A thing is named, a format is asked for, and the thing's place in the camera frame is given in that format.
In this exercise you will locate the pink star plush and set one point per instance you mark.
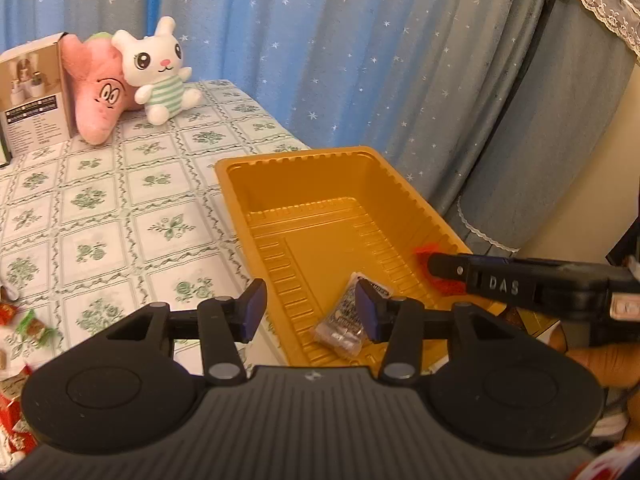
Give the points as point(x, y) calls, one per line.
point(100, 92)

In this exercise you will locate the clear silver snack packet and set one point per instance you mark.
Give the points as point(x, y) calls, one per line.
point(341, 329)

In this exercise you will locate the white green cardboard box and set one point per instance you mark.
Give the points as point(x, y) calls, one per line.
point(5, 154)

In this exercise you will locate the grey lace curtain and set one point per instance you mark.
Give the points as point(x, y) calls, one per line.
point(575, 73)

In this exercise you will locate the small brown candy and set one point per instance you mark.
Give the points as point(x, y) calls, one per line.
point(3, 360)

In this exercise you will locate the small red candy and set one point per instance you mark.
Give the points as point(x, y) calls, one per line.
point(7, 313)

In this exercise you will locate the long red snack packet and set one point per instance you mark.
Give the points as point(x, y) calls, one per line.
point(17, 439)

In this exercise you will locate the blue star curtain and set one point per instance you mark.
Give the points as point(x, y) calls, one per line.
point(421, 81)

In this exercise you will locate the green candy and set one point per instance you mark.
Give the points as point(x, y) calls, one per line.
point(32, 331)

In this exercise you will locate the orange plastic tray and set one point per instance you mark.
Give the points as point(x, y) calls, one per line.
point(308, 220)

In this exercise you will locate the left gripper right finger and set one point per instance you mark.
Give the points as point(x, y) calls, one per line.
point(403, 323)

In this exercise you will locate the white bunny plush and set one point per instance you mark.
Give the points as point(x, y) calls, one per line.
point(154, 66)

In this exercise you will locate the tan product box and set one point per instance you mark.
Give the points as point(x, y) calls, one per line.
point(35, 107)

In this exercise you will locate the right hand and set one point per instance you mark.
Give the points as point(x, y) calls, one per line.
point(615, 365)

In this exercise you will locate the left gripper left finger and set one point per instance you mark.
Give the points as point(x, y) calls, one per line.
point(218, 323)

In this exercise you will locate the green floral tablecloth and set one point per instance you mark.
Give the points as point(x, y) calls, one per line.
point(90, 234)

